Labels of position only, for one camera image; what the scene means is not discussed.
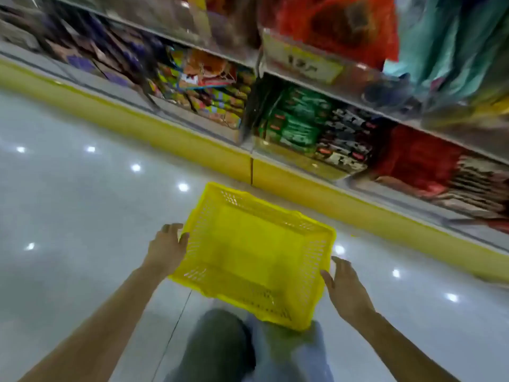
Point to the yellow plastic shopping basket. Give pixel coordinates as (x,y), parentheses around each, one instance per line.
(246,254)

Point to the person's left forearm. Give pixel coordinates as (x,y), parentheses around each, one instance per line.
(95,338)

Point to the teal plastic bags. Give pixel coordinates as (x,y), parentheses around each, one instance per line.
(445,35)

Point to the orange red plastic bag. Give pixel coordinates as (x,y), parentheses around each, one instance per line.
(342,24)

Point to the person's right hand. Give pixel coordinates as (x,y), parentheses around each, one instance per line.
(348,294)

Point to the stack of brown striped packets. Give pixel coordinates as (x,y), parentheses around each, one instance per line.
(477,187)

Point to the store shelf with yellow base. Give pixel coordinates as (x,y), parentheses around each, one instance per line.
(199,148)

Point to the stack of black red packets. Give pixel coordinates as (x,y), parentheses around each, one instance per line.
(346,139)

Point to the pile of colourful snack packets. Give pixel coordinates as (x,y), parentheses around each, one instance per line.
(203,83)

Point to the pile of red snack bags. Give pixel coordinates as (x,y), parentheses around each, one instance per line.
(417,159)

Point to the stack of green snack packets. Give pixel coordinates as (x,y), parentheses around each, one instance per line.
(294,119)

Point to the grey trousers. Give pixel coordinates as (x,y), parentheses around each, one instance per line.
(215,350)

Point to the person's right forearm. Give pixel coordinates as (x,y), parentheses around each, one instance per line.
(402,354)

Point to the person's left hand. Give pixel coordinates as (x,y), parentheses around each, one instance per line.
(165,250)

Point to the pile of dark purple packets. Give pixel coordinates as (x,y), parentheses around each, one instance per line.
(103,43)

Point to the yellow price sign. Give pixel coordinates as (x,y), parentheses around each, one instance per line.
(302,61)

